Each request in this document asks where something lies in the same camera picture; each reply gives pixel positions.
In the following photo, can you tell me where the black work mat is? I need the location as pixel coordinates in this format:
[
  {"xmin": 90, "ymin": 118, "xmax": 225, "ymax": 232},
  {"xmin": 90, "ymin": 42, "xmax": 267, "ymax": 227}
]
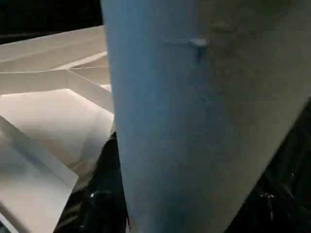
[{"xmin": 225, "ymin": 96, "xmax": 311, "ymax": 233}]

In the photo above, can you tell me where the white plastic table top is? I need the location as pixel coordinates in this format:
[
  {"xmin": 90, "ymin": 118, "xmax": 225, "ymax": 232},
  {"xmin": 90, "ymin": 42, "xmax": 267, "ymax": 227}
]
[{"xmin": 0, "ymin": 25, "xmax": 118, "ymax": 233}]

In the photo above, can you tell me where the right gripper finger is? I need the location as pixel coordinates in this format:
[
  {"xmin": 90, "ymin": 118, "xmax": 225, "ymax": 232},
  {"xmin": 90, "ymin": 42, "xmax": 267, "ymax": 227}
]
[{"xmin": 52, "ymin": 133, "xmax": 130, "ymax": 233}]

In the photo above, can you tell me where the white plastic table leg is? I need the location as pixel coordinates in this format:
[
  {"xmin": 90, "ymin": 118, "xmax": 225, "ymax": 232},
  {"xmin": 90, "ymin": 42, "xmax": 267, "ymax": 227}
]
[{"xmin": 99, "ymin": 0, "xmax": 311, "ymax": 233}]

